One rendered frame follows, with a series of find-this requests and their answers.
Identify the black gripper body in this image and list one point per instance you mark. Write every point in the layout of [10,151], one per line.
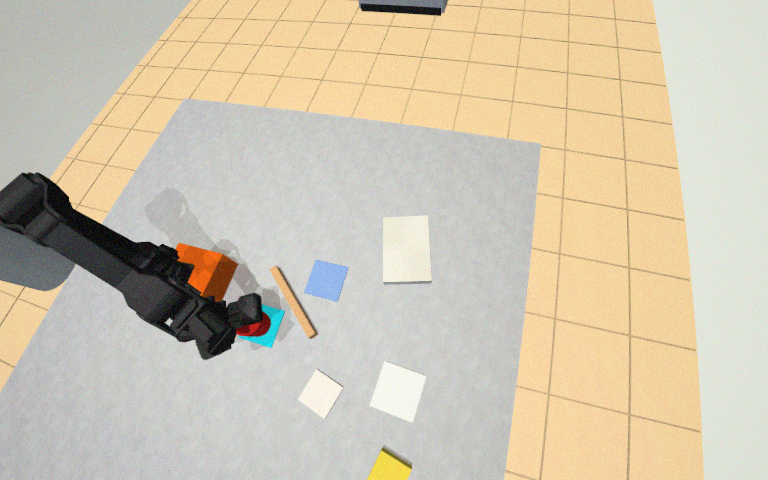
[247,310]

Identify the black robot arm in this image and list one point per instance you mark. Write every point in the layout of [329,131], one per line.
[153,282]

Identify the olive yellow rectangular block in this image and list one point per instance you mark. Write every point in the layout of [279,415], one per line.
[389,467]

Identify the red cup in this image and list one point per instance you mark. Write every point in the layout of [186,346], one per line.
[259,329]

